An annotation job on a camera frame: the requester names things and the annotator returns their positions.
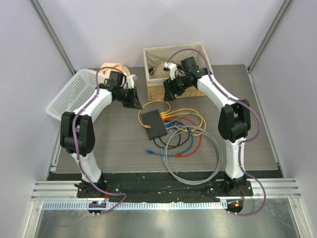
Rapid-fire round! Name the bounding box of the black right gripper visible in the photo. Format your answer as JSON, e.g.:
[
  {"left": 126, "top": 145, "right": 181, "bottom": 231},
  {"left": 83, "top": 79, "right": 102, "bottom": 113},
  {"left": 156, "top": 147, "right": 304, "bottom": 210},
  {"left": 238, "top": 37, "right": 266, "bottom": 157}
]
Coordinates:
[{"left": 162, "top": 73, "right": 192, "bottom": 103}]

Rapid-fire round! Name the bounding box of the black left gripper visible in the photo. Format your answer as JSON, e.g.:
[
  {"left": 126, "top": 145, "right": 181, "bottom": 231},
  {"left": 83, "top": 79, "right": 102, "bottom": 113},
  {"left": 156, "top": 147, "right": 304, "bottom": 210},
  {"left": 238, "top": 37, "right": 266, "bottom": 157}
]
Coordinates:
[{"left": 116, "top": 86, "right": 142, "bottom": 110}]

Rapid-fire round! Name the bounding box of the woven wicker basket with liner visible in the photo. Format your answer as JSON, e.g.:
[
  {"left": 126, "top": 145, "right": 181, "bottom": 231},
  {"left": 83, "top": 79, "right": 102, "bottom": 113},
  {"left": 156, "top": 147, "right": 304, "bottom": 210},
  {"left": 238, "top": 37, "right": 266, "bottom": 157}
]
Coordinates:
[{"left": 143, "top": 43, "right": 213, "bottom": 101}]

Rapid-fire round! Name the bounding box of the black network switch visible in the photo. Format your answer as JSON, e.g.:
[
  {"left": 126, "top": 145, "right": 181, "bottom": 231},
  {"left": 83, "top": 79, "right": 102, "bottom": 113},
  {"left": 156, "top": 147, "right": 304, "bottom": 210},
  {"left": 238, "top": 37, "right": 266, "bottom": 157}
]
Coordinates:
[{"left": 138, "top": 110, "right": 167, "bottom": 140}]

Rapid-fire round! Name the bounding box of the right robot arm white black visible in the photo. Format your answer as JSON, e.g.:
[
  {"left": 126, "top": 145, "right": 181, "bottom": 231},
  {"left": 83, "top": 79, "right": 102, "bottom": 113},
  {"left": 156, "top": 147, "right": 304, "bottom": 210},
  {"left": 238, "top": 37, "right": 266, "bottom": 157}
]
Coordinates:
[{"left": 163, "top": 57, "right": 251, "bottom": 196}]

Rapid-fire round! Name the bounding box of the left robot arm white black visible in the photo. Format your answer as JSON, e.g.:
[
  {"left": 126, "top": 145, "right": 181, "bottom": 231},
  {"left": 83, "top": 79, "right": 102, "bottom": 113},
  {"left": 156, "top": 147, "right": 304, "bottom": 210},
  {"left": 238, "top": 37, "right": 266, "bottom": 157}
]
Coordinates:
[{"left": 60, "top": 71, "right": 142, "bottom": 198}]

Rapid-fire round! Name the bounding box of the beige cap in basket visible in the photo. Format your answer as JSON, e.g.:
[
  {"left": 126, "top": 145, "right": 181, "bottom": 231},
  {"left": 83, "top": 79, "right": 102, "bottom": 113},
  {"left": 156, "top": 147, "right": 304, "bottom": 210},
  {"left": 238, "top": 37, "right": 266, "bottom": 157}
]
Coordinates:
[{"left": 149, "top": 62, "right": 169, "bottom": 79}]

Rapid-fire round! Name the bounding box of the peach bucket hat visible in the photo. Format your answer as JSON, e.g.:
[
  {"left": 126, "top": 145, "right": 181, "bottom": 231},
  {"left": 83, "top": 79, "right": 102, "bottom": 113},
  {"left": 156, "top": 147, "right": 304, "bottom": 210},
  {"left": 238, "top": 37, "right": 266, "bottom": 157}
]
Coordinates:
[{"left": 99, "top": 62, "right": 131, "bottom": 83}]

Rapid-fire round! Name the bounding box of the white perforated plastic basket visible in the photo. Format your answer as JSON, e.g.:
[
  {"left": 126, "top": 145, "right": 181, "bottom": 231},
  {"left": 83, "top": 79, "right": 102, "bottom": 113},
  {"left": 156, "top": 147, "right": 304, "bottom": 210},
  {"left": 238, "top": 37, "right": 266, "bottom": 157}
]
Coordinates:
[{"left": 46, "top": 69, "right": 113, "bottom": 121}]

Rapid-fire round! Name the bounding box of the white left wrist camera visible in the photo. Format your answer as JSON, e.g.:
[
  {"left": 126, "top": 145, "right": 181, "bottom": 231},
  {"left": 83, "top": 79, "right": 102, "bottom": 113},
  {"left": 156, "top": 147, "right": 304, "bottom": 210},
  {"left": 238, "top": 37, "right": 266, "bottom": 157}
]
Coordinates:
[{"left": 123, "top": 74, "right": 137, "bottom": 89}]

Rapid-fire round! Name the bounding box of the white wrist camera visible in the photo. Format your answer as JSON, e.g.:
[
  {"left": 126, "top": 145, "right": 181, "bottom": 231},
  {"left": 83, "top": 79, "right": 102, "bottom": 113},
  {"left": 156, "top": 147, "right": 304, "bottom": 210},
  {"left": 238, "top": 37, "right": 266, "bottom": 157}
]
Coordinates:
[
  {"left": 163, "top": 62, "right": 177, "bottom": 77},
  {"left": 123, "top": 74, "right": 137, "bottom": 89}
]

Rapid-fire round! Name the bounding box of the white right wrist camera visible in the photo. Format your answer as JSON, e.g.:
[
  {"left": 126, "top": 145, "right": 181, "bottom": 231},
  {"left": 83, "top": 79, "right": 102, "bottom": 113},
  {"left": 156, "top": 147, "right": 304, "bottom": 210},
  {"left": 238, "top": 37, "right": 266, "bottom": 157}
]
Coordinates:
[{"left": 163, "top": 62, "right": 177, "bottom": 77}]

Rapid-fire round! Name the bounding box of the blue ethernet cable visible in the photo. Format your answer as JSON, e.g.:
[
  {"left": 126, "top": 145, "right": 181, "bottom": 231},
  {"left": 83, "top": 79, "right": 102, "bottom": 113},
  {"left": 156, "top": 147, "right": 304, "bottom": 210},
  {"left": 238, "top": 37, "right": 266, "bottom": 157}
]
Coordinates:
[{"left": 145, "top": 122, "right": 194, "bottom": 157}]

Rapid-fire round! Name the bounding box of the black power cable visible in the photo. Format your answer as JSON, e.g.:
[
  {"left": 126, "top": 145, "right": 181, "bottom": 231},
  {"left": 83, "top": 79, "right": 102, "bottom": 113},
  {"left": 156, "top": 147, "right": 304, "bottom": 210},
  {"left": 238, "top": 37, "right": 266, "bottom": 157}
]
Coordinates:
[{"left": 153, "top": 116, "right": 193, "bottom": 150}]

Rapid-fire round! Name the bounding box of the red ethernet cable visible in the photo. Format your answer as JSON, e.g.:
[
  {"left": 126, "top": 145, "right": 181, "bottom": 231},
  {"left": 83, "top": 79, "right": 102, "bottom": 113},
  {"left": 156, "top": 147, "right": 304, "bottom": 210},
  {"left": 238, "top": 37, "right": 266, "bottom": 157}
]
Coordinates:
[{"left": 163, "top": 116, "right": 203, "bottom": 158}]

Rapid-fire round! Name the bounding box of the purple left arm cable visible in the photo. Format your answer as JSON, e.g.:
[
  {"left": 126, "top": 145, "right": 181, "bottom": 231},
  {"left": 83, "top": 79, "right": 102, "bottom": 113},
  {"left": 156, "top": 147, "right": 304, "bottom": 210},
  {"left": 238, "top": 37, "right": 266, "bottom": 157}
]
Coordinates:
[{"left": 73, "top": 66, "right": 127, "bottom": 216}]

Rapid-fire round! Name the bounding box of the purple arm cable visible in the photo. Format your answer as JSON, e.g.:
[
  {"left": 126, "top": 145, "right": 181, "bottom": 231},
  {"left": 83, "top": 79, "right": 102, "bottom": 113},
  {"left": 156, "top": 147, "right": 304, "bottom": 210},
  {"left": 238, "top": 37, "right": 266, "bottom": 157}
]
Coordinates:
[
  {"left": 167, "top": 48, "right": 267, "bottom": 216},
  {"left": 73, "top": 66, "right": 127, "bottom": 216}
]

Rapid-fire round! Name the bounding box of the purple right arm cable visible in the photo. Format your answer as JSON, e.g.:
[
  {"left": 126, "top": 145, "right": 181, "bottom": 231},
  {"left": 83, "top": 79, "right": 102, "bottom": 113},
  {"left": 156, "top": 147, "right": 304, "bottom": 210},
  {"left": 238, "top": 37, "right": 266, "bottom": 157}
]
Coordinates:
[{"left": 167, "top": 48, "right": 267, "bottom": 216}]

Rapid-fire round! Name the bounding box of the grey ethernet cable coil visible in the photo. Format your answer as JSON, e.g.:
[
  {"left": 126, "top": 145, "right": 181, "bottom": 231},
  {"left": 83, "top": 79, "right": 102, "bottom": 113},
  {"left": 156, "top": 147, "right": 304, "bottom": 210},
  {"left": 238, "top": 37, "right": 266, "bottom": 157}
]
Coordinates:
[{"left": 160, "top": 113, "right": 223, "bottom": 185}]

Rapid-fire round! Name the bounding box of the black mounting base plate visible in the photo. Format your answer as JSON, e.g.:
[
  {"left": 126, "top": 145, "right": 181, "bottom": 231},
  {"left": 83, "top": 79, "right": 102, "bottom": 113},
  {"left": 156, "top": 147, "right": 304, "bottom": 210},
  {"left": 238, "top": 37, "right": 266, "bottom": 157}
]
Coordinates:
[{"left": 75, "top": 178, "right": 254, "bottom": 199}]

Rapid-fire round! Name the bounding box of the aluminium frame rail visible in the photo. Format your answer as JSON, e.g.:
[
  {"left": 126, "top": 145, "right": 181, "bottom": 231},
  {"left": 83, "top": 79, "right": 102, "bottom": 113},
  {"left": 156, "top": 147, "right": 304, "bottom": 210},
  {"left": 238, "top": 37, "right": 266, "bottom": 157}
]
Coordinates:
[{"left": 31, "top": 178, "right": 301, "bottom": 210}]

